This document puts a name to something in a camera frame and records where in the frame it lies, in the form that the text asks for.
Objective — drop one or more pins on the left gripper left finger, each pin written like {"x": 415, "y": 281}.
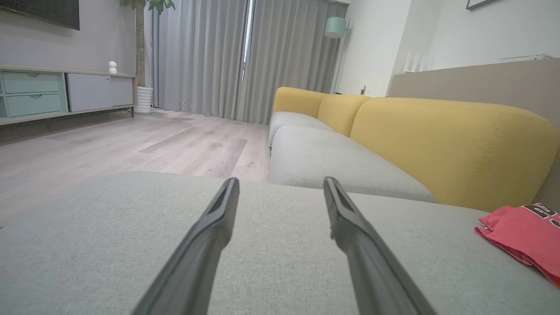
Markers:
{"x": 197, "y": 262}

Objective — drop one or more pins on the teal shade floor lamp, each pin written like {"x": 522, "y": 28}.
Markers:
{"x": 336, "y": 27}

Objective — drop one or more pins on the long low TV cabinet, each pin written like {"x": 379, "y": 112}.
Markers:
{"x": 96, "y": 92}

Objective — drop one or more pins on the yellow sofa end armrest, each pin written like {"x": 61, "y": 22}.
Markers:
{"x": 297, "y": 100}

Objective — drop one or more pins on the white ribbed plant pot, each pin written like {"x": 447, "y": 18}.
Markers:
{"x": 143, "y": 100}

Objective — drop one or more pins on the grey pleated curtain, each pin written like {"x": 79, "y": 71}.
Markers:
{"x": 197, "y": 57}
{"x": 293, "y": 57}

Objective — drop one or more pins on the flat white device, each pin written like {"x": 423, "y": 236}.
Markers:
{"x": 525, "y": 57}

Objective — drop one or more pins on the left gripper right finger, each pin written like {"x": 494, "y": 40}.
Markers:
{"x": 372, "y": 267}

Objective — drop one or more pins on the large grey chaise cushion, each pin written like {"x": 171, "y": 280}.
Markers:
{"x": 280, "y": 262}

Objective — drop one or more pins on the white upright ornaments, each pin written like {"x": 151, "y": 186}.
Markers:
{"x": 415, "y": 63}

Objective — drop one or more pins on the wall mounted black television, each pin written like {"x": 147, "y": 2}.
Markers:
{"x": 48, "y": 11}

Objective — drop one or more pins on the tall indoor tree plant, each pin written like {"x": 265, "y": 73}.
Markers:
{"x": 140, "y": 48}

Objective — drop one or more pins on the dark framed wall picture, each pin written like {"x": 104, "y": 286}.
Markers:
{"x": 479, "y": 3}

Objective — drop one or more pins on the small white figurine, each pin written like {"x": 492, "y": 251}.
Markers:
{"x": 112, "y": 68}

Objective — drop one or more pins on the narrow yellow sofa backrest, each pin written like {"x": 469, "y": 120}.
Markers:
{"x": 341, "y": 113}

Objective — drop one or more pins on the grey sofa seat cushion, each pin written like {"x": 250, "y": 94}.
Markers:
{"x": 332, "y": 162}
{"x": 293, "y": 122}

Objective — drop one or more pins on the wide yellow sofa backrest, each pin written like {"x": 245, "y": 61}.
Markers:
{"x": 450, "y": 148}

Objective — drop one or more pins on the red basketball jersey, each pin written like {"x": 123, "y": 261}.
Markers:
{"x": 525, "y": 232}

